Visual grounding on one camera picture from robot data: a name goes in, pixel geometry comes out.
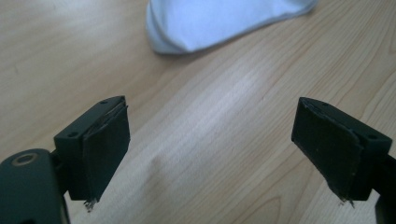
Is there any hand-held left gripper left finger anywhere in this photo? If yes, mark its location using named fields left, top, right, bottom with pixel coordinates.
left=53, top=95, right=131, bottom=213

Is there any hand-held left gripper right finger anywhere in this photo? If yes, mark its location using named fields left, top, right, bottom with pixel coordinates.
left=290, top=96, right=393, bottom=208

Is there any white cloth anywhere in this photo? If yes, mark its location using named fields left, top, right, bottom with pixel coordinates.
left=145, top=0, right=319, bottom=56

